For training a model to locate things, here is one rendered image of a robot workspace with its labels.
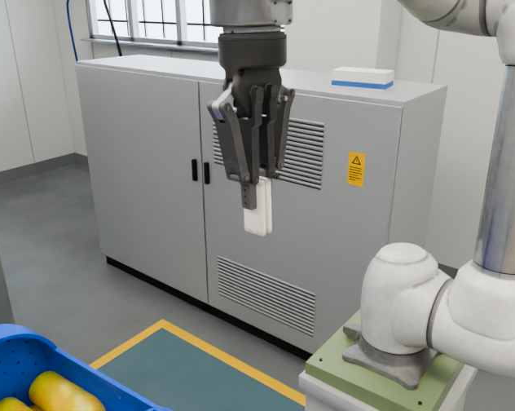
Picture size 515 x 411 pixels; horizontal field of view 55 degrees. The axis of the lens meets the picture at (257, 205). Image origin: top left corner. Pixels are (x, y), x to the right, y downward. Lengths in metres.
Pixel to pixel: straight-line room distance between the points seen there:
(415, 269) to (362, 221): 1.14
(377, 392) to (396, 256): 0.29
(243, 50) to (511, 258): 0.66
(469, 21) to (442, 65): 2.30
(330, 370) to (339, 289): 1.24
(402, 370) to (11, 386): 0.83
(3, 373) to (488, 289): 0.96
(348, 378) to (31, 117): 5.09
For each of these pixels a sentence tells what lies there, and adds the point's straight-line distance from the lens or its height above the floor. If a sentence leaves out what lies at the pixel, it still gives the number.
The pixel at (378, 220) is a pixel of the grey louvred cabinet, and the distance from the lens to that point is 2.16.
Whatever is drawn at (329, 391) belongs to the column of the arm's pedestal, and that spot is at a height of 1.00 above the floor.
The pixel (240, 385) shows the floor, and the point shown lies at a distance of 2.68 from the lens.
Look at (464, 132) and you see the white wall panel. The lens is 3.28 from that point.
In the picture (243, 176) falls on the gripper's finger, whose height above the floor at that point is 1.63.
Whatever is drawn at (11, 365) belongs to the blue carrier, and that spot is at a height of 1.12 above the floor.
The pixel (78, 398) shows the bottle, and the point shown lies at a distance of 1.09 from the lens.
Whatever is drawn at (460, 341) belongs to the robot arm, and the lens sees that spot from 1.06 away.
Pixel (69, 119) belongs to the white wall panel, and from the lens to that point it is 6.10.
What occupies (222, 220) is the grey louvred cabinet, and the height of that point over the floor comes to 0.70.
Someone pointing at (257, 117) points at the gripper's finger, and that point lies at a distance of 0.56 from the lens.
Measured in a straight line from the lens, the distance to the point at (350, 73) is 2.25.
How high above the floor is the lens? 1.81
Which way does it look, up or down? 23 degrees down
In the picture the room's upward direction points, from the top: straight up
